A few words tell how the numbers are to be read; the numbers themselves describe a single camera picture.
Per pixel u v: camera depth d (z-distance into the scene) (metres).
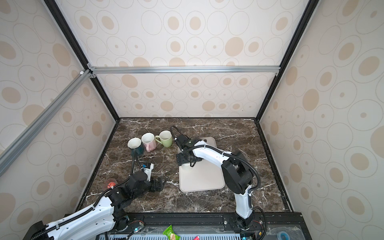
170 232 0.69
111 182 0.82
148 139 0.96
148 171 0.73
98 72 0.94
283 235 0.70
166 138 0.96
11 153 0.52
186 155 0.76
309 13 0.70
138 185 0.62
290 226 0.73
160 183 0.73
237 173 0.49
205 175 0.88
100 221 0.58
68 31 0.75
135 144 0.95
